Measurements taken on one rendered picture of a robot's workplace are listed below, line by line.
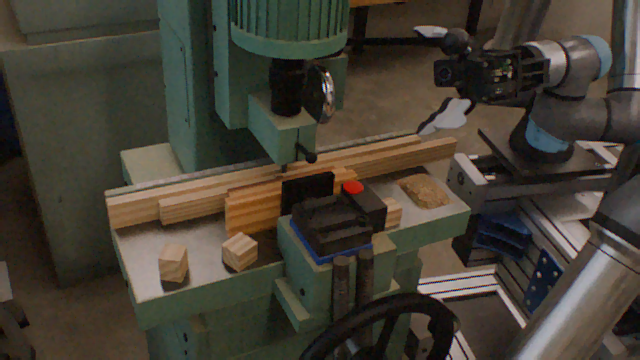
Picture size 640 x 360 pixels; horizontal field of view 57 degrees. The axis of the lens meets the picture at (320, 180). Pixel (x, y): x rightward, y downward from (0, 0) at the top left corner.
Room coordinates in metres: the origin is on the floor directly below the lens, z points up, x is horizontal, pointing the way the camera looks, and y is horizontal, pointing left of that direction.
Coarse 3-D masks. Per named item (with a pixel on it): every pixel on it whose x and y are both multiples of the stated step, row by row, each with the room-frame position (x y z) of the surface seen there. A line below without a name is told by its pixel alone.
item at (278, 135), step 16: (256, 96) 0.91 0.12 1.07; (256, 112) 0.88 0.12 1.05; (272, 112) 0.86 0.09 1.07; (304, 112) 0.87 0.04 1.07; (256, 128) 0.88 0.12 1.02; (272, 128) 0.82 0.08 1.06; (288, 128) 0.81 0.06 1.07; (304, 128) 0.83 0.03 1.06; (272, 144) 0.82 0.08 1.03; (288, 144) 0.81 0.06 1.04; (304, 144) 0.83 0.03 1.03; (288, 160) 0.81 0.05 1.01
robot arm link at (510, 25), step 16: (512, 0) 1.19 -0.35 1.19; (528, 0) 1.16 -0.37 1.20; (544, 0) 1.16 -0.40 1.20; (512, 16) 1.19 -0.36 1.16; (528, 16) 1.17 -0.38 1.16; (544, 16) 1.18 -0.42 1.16; (496, 32) 1.23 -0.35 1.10; (512, 32) 1.19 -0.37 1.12; (528, 32) 1.18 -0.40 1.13; (496, 48) 1.22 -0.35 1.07; (528, 96) 1.21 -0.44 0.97
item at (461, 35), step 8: (448, 32) 0.74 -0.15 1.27; (456, 32) 0.74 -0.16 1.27; (464, 32) 0.74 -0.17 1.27; (352, 40) 0.96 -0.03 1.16; (360, 40) 0.94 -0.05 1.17; (368, 40) 0.92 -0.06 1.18; (376, 40) 0.90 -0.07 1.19; (384, 40) 0.88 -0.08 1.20; (392, 40) 0.86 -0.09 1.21; (400, 40) 0.84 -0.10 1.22; (408, 40) 0.82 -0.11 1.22; (416, 40) 0.81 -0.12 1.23; (424, 40) 0.79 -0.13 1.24; (432, 40) 0.78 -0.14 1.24; (440, 40) 0.76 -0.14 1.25; (448, 40) 0.73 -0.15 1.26; (456, 40) 0.73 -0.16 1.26; (464, 40) 0.73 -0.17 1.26; (448, 48) 0.73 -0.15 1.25; (456, 48) 0.73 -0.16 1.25; (464, 48) 0.73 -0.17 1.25; (328, 56) 1.03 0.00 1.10; (336, 56) 1.05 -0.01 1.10
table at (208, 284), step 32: (384, 192) 0.90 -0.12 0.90; (448, 192) 0.91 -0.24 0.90; (160, 224) 0.75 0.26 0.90; (192, 224) 0.76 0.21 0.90; (224, 224) 0.77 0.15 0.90; (416, 224) 0.81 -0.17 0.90; (448, 224) 0.85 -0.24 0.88; (128, 256) 0.67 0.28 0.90; (192, 256) 0.68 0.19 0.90; (128, 288) 0.64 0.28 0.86; (160, 288) 0.61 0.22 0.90; (192, 288) 0.62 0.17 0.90; (224, 288) 0.64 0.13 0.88; (256, 288) 0.66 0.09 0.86; (288, 288) 0.66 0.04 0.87; (160, 320) 0.59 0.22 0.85; (320, 320) 0.61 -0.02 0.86
